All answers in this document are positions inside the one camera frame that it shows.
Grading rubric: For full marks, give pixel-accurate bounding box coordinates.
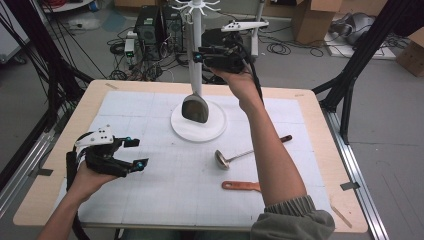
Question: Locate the steel ladle with dark handle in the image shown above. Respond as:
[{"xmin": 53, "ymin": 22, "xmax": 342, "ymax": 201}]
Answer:
[{"xmin": 214, "ymin": 134, "xmax": 293, "ymax": 171}]

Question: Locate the person's left hand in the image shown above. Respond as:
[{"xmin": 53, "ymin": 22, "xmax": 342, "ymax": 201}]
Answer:
[{"xmin": 68, "ymin": 163, "xmax": 118, "ymax": 202}]

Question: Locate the white flat board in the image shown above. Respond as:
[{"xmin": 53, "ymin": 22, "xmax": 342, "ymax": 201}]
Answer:
[{"xmin": 324, "ymin": 31, "xmax": 398, "ymax": 62}]

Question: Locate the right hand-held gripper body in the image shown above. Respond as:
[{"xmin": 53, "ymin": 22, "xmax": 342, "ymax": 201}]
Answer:
[{"xmin": 203, "ymin": 19, "xmax": 270, "ymax": 75}]

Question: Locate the black computer tower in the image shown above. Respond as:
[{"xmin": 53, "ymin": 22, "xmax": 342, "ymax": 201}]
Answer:
[{"xmin": 133, "ymin": 4, "xmax": 185, "ymax": 62}]

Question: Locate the black metal frame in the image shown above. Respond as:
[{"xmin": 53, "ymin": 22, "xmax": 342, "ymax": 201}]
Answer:
[
  {"xmin": 312, "ymin": 0, "xmax": 424, "ymax": 145},
  {"xmin": 0, "ymin": 0, "xmax": 95, "ymax": 189}
]

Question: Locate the person's right hand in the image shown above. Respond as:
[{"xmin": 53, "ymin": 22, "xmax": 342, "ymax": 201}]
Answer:
[{"xmin": 209, "ymin": 67, "xmax": 264, "ymax": 113}]

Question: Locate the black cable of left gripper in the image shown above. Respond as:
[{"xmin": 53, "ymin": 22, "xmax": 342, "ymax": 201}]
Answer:
[{"xmin": 65, "ymin": 131, "xmax": 91, "ymax": 240}]

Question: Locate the grey tape strip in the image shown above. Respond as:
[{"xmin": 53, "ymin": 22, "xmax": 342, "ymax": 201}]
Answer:
[
  {"xmin": 28, "ymin": 168, "xmax": 54, "ymax": 178},
  {"xmin": 339, "ymin": 181, "xmax": 361, "ymax": 192}
]

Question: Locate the light wooden table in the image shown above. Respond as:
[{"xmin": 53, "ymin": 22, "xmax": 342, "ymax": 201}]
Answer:
[{"xmin": 13, "ymin": 79, "xmax": 369, "ymax": 234}]

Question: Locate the brown wooden rice paddle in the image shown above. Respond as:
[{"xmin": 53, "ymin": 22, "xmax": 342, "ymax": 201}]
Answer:
[{"xmin": 221, "ymin": 180, "xmax": 262, "ymax": 193}]

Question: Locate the black coiled floor cable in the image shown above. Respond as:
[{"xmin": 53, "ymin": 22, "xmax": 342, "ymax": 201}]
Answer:
[{"xmin": 265, "ymin": 40, "xmax": 325, "ymax": 58}]

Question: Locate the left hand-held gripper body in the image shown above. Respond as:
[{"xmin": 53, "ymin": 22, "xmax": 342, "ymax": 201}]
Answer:
[{"xmin": 73, "ymin": 124, "xmax": 134, "ymax": 178}]

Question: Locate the thin wooden stick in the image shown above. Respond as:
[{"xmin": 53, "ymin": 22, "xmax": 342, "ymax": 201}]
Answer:
[{"xmin": 329, "ymin": 203, "xmax": 353, "ymax": 230}]

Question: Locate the white floor stand pole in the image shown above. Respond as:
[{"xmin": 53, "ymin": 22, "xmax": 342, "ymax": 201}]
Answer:
[{"xmin": 249, "ymin": 0, "xmax": 266, "ymax": 63}]

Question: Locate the white grid mat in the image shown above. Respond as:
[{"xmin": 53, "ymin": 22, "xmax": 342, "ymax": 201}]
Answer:
[{"xmin": 54, "ymin": 90, "xmax": 336, "ymax": 231}]

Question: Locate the tangle of black cables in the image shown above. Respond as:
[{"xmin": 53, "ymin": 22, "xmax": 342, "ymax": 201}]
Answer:
[{"xmin": 106, "ymin": 26, "xmax": 189, "ymax": 82}]

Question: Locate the grey bag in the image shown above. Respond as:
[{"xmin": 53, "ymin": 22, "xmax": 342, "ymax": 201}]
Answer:
[{"xmin": 329, "ymin": 12, "xmax": 377, "ymax": 46}]

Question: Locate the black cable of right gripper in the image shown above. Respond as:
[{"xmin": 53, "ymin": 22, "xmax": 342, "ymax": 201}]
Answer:
[{"xmin": 244, "ymin": 54, "xmax": 265, "ymax": 105}]

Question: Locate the white box with green light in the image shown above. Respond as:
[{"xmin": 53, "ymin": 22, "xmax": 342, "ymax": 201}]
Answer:
[{"xmin": 124, "ymin": 30, "xmax": 138, "ymax": 58}]

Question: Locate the grey-green sleeve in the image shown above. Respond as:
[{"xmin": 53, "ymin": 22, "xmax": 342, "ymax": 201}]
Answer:
[{"xmin": 249, "ymin": 194, "xmax": 336, "ymax": 240}]

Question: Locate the closed cardboard box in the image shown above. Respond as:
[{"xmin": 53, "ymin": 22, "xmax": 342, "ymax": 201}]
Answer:
[{"xmin": 395, "ymin": 28, "xmax": 424, "ymax": 78}]

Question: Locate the white utensil rack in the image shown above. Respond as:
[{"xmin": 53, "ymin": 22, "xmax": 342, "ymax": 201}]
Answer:
[{"xmin": 170, "ymin": 0, "xmax": 229, "ymax": 143}]

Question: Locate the open cardboard box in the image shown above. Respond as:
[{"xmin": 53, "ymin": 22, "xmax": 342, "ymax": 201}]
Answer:
[{"xmin": 291, "ymin": 0, "xmax": 344, "ymax": 47}]

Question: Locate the steel turner spatula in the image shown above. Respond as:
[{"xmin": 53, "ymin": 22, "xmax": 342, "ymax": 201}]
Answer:
[{"xmin": 181, "ymin": 13, "xmax": 210, "ymax": 124}]

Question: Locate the aluminium rail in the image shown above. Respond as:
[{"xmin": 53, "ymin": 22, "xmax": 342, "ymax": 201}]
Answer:
[
  {"xmin": 0, "ymin": 129, "xmax": 57, "ymax": 218},
  {"xmin": 320, "ymin": 107, "xmax": 390, "ymax": 240}
]

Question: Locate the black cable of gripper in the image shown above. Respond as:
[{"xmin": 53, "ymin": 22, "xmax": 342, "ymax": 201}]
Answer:
[
  {"xmin": 65, "ymin": 131, "xmax": 91, "ymax": 240},
  {"xmin": 244, "ymin": 54, "xmax": 265, "ymax": 105}
]

